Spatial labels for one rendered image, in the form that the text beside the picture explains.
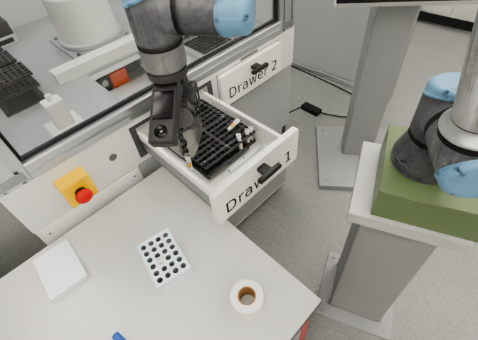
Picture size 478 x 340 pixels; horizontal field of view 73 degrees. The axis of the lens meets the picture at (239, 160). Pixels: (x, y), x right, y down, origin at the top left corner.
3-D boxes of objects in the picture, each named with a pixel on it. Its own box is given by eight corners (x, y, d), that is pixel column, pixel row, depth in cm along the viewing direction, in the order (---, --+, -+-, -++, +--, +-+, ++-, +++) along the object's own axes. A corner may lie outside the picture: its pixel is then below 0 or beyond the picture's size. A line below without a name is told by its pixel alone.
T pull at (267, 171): (282, 167, 76) (282, 163, 75) (260, 186, 73) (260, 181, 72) (270, 159, 78) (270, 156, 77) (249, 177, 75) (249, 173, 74)
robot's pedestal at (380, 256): (395, 272, 147) (470, 159, 91) (389, 341, 129) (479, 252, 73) (328, 252, 156) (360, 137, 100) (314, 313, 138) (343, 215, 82)
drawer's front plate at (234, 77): (281, 70, 119) (282, 41, 111) (224, 107, 106) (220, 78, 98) (277, 67, 120) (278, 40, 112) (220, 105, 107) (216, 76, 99)
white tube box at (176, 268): (193, 273, 74) (190, 266, 72) (161, 295, 72) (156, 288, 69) (171, 235, 82) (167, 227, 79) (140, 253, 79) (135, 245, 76)
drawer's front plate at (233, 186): (296, 158, 89) (299, 127, 81) (219, 225, 76) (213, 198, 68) (291, 154, 90) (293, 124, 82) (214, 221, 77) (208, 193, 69)
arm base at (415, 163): (459, 147, 81) (477, 117, 74) (457, 193, 72) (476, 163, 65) (395, 133, 86) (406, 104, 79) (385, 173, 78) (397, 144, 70)
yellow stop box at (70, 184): (100, 193, 83) (89, 175, 77) (75, 210, 79) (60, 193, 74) (91, 183, 85) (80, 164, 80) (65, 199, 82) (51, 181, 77)
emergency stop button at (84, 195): (97, 198, 79) (90, 188, 77) (82, 208, 78) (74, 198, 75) (91, 191, 81) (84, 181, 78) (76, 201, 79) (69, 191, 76)
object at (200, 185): (287, 154, 88) (289, 138, 83) (218, 213, 76) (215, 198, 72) (194, 98, 109) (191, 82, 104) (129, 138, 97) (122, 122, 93)
